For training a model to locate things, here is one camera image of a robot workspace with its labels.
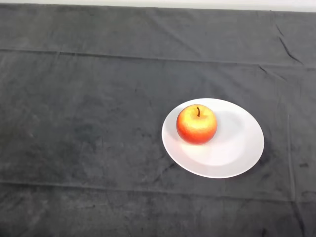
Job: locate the black table cloth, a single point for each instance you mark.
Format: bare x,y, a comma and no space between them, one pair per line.
86,98

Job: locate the white round plate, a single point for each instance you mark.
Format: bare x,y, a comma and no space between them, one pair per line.
232,148

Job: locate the red yellow apple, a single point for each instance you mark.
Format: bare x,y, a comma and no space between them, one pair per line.
196,126

